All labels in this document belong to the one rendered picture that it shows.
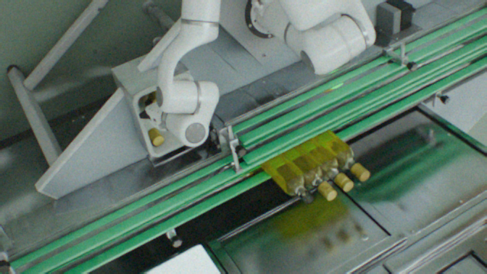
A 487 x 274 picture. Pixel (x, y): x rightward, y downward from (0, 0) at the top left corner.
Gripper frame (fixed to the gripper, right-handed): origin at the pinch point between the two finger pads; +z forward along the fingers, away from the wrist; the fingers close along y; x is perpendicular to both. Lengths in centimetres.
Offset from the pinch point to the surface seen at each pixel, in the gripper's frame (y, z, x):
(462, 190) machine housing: 72, -33, -53
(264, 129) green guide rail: 23.5, -10.8, -16.4
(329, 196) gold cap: 30, -28, -35
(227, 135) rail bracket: 13.3, -9.5, -13.8
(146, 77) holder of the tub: -0.5, 0.3, 7.1
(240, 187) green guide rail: 13.1, -6.6, -32.7
